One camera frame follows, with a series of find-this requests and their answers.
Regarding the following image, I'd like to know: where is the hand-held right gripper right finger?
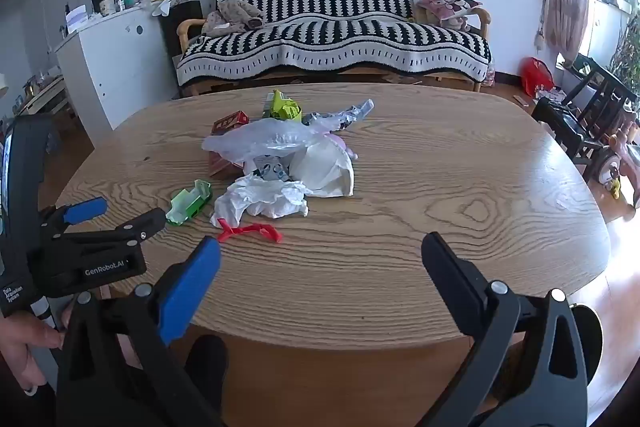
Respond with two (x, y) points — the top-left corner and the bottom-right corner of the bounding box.
(421, 232), (588, 427)

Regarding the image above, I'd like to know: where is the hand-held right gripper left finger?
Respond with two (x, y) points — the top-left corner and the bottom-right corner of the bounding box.
(56, 236), (226, 427)

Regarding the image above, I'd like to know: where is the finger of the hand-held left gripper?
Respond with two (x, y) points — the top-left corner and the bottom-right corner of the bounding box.
(57, 208), (167, 253)
(47, 197), (109, 230)

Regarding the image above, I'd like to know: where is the torn grey cardboard box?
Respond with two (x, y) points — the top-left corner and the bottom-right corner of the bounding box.
(166, 179), (213, 226)

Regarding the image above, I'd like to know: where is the red plastic scrap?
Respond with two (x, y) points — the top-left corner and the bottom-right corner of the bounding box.
(217, 218), (283, 244)

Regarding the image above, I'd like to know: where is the white tissue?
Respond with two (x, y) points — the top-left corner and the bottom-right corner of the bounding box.
(210, 173), (312, 228)

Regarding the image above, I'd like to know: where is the blue and white packet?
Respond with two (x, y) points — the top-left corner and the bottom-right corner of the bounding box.
(243, 154), (293, 182)

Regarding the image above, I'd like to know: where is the red cardboard box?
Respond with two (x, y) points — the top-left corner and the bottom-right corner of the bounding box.
(207, 110), (251, 180)

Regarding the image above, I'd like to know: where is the clear plastic bag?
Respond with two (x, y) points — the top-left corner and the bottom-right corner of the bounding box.
(201, 117), (326, 165)

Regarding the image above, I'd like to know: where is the white paper bag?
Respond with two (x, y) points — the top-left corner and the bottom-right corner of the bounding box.
(290, 141), (356, 198)

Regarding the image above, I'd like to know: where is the silver foil wrapper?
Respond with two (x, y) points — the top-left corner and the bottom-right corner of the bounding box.
(302, 98), (376, 132)

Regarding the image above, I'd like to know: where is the lime green carton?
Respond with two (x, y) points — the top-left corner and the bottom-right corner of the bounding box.
(263, 90), (304, 122)

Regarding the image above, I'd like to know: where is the person's left hand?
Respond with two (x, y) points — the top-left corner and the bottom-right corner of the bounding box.
(0, 296), (81, 397)

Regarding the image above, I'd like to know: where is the white side table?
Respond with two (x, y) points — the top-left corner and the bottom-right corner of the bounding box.
(15, 74), (68, 118)

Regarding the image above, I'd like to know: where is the white cabinet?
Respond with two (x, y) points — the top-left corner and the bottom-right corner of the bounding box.
(54, 0), (173, 132)

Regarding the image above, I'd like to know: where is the white paper sign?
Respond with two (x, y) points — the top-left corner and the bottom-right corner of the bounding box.
(65, 4), (90, 32)

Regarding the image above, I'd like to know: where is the black cabinet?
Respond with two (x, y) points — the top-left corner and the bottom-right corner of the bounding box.
(160, 0), (203, 98)

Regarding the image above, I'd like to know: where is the black wooden chair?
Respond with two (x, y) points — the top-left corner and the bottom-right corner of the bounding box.
(531, 54), (638, 165)

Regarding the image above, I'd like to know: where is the wooden sofa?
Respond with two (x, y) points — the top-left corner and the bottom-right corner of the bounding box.
(176, 0), (496, 96)

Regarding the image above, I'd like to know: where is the red bag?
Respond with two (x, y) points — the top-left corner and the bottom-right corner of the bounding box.
(520, 57), (556, 98)

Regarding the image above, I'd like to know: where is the pink toy tricycle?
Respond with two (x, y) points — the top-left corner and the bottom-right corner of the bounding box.
(592, 122), (640, 210)

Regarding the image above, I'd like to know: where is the beige garment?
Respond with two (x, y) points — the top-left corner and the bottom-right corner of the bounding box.
(202, 0), (266, 38)

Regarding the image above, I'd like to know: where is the black and white striped blanket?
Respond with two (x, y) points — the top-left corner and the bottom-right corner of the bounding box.
(176, 0), (493, 86)

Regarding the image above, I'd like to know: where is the pink printed pillow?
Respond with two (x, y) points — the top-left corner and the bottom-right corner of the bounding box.
(415, 0), (483, 28)

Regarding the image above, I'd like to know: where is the green potted plant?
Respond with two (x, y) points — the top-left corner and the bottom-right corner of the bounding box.
(602, 0), (640, 92)

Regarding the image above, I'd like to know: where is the hanging wall ornament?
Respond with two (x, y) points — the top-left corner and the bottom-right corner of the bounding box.
(534, 0), (547, 52)

